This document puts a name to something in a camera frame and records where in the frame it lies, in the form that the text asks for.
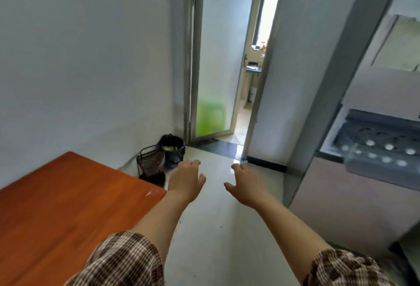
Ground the person's right forearm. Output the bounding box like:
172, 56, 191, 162
253, 195, 332, 284

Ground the brown plaid sleeve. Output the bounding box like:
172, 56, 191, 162
64, 230, 165, 286
303, 248, 397, 286

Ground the brown plaid right sleeve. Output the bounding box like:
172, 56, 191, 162
303, 248, 397, 286

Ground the black trash bin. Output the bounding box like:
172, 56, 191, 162
157, 134, 186, 169

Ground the black wire basket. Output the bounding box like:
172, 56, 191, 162
136, 145, 166, 188

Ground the person's left hand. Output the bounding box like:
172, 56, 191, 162
167, 160, 207, 203

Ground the row of white eggs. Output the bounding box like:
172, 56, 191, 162
341, 139, 417, 167

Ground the grey egg tray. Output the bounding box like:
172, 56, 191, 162
332, 109, 420, 192

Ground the brown plaid left sleeve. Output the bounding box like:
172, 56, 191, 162
64, 230, 165, 286

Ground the person's left forearm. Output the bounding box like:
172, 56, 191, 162
131, 191, 192, 263

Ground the frosted glass door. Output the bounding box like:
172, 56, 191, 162
189, 0, 268, 142

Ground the person's right hand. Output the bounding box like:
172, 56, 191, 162
224, 163, 273, 209

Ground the bright window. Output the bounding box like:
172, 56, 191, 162
253, 0, 286, 48

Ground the white refrigerator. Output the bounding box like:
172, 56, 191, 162
283, 0, 420, 286

